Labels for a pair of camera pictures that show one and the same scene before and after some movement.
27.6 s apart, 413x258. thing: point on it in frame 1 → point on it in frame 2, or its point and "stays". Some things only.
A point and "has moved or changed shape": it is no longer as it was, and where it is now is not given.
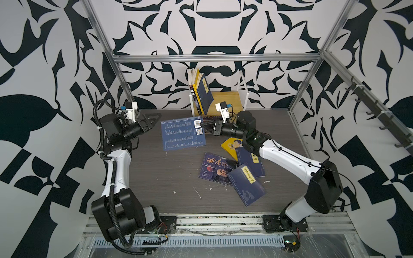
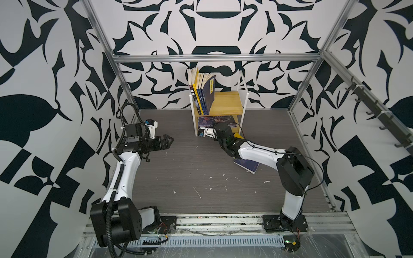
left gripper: x=147 y=120 → x=165 y=144
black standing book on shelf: x=190 y=79 stays
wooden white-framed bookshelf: x=234 y=100 stays
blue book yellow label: x=204 y=92 stays
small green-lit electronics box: x=291 y=243 stays
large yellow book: x=194 y=84 stays
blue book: x=182 y=133 → x=203 y=81
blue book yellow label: x=247 y=185 → x=208 y=91
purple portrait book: x=216 y=168 has moved or changed shape
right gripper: x=219 y=123 → x=216 y=126
